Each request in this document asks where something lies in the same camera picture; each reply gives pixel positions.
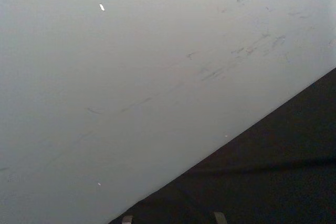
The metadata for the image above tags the black table cloth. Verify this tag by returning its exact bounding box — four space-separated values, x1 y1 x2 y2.
108 67 336 224

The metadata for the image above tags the plain pale wall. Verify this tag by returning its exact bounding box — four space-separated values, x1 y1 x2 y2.
0 0 336 224

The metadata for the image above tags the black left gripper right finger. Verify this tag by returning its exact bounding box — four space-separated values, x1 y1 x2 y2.
213 211 227 224

